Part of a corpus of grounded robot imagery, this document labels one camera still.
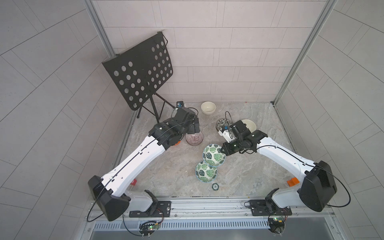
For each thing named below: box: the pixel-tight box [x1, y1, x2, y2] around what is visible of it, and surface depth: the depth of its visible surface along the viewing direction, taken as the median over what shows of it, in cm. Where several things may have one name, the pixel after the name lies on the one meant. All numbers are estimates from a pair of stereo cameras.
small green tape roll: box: [211, 183, 219, 191], surface depth 80 cm
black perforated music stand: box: [102, 31, 175, 124], surface depth 71 cm
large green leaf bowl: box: [195, 161, 218, 183], surface depth 83 cm
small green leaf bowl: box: [202, 143, 227, 167], surface depth 80 cm
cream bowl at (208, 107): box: [200, 101, 217, 115], surface depth 112 cm
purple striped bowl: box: [185, 131, 204, 146], surface depth 95 cm
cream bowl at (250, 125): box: [241, 119, 257, 133], surface depth 101 cm
